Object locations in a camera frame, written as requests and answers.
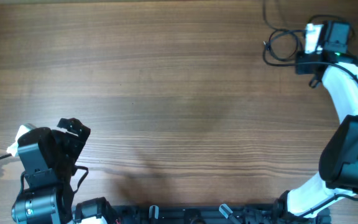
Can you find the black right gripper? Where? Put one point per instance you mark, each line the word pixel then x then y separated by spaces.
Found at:
pixel 299 69

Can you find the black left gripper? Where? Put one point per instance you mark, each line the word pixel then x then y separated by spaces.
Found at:
pixel 74 126

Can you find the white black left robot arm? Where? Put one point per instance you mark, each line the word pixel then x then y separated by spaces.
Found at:
pixel 49 158

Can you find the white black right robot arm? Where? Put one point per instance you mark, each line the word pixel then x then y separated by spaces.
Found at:
pixel 325 55

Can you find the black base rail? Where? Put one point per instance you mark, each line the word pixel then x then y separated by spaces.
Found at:
pixel 189 215

